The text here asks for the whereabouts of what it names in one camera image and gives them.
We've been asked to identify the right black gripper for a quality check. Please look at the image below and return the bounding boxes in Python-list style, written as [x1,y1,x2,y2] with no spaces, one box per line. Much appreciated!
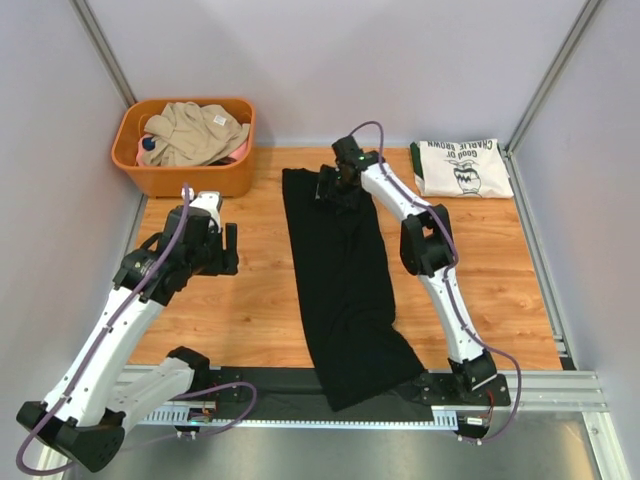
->
[315,165,360,216]

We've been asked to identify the black t shirt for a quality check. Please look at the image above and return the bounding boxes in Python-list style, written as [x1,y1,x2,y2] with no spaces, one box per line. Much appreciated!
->
[282,169,424,411]

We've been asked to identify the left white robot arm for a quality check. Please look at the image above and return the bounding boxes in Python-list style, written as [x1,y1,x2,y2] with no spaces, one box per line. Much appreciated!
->
[16,190,238,472]

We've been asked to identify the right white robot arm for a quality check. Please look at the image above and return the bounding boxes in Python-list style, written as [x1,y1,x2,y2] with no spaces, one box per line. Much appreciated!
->
[315,135,497,404]

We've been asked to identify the orange plastic basket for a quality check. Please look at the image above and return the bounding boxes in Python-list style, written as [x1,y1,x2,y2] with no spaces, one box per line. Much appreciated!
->
[111,98,255,198]

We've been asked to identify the pink garment in basket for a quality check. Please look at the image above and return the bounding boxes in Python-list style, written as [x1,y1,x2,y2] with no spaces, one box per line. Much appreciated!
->
[136,135,248,166]

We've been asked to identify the beige shirt in basket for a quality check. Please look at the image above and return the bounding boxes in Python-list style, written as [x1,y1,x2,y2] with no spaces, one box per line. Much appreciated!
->
[140,102,251,168]

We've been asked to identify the folded white printed t shirt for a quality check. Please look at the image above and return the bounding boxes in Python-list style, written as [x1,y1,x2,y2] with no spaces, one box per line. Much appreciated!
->
[410,139,513,199]

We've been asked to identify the blue garment in basket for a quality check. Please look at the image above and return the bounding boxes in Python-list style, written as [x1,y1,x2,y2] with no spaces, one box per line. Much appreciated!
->
[142,137,155,151]

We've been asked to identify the black base cloth strip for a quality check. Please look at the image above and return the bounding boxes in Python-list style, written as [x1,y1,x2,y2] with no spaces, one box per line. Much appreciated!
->
[210,367,464,423]

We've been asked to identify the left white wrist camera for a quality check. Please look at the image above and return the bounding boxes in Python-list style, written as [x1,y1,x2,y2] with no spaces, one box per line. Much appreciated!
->
[182,187,223,228]

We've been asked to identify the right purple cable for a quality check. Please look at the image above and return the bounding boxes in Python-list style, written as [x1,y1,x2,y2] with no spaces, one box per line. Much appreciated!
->
[347,120,524,447]

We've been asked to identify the purple cable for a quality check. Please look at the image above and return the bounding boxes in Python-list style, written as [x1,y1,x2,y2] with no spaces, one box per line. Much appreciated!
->
[14,182,261,474]
[347,120,524,447]

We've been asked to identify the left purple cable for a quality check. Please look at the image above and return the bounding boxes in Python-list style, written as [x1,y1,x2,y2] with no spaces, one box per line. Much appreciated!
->
[14,182,261,474]

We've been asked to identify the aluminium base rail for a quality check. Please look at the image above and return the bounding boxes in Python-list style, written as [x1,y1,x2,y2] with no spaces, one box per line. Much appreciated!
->
[141,371,606,431]

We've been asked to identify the left aluminium corner post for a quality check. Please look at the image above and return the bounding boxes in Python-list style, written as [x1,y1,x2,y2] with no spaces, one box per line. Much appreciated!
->
[70,0,136,107]

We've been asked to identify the aluminium corner post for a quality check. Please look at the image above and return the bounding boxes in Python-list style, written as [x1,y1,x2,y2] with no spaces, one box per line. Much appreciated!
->
[70,0,136,107]
[506,0,606,157]

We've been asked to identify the right aluminium corner post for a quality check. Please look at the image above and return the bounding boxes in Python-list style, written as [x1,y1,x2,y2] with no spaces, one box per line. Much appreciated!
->
[506,0,606,157]

